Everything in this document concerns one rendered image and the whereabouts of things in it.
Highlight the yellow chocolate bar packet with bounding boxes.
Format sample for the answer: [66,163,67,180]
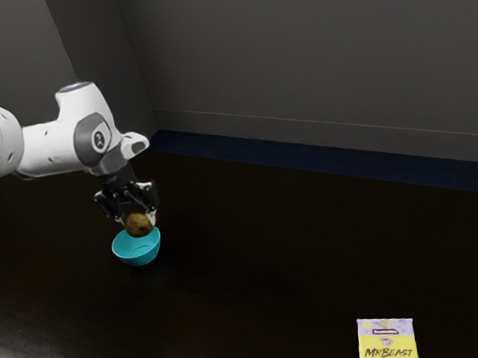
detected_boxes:
[355,312,418,358]

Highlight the brown-spotted green pear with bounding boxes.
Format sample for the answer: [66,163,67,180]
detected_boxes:
[123,211,154,240]

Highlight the teal bowl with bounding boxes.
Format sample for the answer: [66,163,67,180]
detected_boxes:
[109,224,164,270]

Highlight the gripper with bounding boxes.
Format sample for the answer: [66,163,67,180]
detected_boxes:
[89,160,162,233]

